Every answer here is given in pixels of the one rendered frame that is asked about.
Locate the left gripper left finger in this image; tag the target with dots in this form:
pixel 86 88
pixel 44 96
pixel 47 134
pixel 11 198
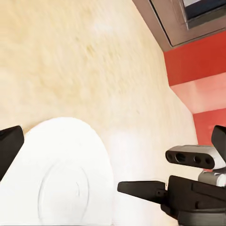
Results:
pixel 11 141

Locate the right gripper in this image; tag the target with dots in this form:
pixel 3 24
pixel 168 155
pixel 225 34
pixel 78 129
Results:
pixel 189 201

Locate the fixed window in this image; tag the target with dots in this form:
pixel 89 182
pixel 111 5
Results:
pixel 175 23

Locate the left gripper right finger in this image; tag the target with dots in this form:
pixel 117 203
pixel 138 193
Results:
pixel 218 139

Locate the countertop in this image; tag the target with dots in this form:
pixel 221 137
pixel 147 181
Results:
pixel 97 61
pixel 189 133

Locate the saucer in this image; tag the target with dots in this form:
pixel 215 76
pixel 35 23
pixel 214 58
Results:
pixel 61 176

